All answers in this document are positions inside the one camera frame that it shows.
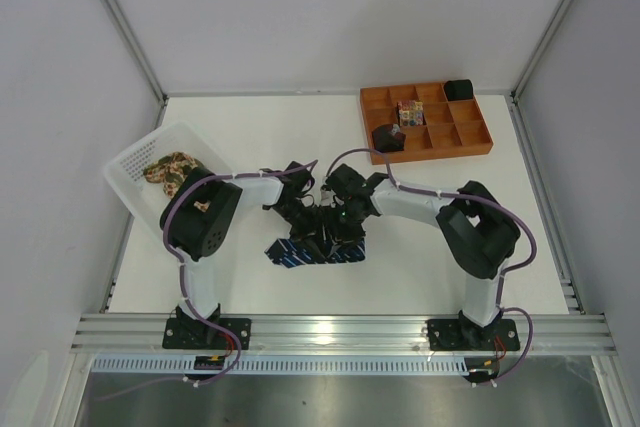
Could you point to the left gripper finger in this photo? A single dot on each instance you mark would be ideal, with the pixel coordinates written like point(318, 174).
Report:
point(298, 231)
point(314, 244)

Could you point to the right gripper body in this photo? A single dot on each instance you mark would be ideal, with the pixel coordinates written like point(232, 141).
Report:
point(342, 232)

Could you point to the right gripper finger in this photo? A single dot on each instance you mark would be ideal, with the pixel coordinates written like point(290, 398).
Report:
point(334, 242)
point(356, 236)

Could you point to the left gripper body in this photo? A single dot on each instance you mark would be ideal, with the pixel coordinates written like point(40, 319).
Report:
point(307, 227)

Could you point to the navy striped tie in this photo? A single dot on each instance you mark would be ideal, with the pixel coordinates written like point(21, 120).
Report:
point(290, 254)

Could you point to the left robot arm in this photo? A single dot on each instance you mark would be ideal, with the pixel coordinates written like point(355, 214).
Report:
point(196, 221)

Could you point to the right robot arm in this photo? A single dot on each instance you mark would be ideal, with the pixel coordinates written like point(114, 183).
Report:
point(481, 237)

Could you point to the dark maroon rolled tie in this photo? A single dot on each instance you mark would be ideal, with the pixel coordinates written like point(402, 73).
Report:
point(388, 138)

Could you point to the colourful rolled tie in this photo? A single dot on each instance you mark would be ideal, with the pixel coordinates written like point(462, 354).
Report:
point(410, 113)

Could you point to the wooden compartment tray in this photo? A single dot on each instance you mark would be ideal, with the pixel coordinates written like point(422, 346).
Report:
point(451, 129)

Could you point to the floral patterned tie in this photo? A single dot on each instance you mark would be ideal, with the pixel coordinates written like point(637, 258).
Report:
point(171, 171)

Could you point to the white plastic basket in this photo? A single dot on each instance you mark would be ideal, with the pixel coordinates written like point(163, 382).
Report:
point(147, 201)

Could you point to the black rolled tie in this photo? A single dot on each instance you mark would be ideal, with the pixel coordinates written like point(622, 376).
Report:
point(458, 90)

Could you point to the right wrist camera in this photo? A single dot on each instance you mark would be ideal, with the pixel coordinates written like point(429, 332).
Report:
point(344, 182)

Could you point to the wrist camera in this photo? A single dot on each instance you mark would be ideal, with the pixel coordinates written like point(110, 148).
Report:
point(344, 182)
point(297, 180)

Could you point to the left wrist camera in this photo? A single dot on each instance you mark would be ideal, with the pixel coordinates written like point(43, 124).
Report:
point(297, 180)

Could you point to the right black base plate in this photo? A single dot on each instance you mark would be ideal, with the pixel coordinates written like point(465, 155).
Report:
point(460, 334)

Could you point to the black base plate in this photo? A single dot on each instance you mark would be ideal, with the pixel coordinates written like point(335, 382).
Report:
point(460, 334)
point(185, 333)

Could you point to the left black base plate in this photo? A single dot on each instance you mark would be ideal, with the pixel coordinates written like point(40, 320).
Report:
point(185, 333)

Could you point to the aluminium mounting rail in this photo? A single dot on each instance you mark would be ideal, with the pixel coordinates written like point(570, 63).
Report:
point(553, 335)

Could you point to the white slotted cable duct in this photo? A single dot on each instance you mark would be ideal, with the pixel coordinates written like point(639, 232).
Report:
point(174, 364)

